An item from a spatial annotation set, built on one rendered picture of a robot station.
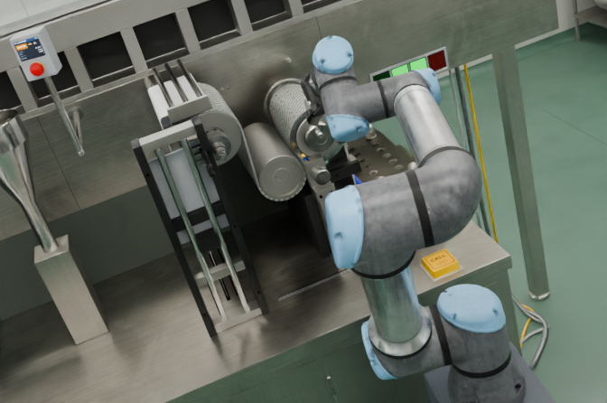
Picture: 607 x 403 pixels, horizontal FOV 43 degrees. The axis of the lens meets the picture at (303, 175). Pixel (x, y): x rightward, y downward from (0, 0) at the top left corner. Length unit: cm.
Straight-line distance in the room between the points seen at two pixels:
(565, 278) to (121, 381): 196
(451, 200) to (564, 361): 191
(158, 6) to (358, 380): 109
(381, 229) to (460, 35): 137
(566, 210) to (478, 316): 231
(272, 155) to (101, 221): 60
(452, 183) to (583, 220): 255
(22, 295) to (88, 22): 82
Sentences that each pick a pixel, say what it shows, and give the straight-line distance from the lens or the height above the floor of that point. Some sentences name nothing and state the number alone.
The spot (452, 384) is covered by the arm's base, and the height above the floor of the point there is 95.
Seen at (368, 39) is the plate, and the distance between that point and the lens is 229.
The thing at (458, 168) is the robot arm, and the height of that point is 150.
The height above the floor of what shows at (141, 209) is 107.
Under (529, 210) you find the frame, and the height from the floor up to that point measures 42.
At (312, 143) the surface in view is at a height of 125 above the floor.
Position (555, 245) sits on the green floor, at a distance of 353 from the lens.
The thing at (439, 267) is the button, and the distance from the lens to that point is 194.
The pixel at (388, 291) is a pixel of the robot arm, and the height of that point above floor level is 131.
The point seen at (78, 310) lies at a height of 100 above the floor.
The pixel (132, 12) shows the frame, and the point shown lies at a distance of 211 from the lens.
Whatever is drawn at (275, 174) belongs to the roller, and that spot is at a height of 119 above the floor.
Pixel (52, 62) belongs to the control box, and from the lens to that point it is 180.
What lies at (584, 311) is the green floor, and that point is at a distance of 318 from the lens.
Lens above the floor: 207
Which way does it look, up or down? 27 degrees down
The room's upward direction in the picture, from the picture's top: 17 degrees counter-clockwise
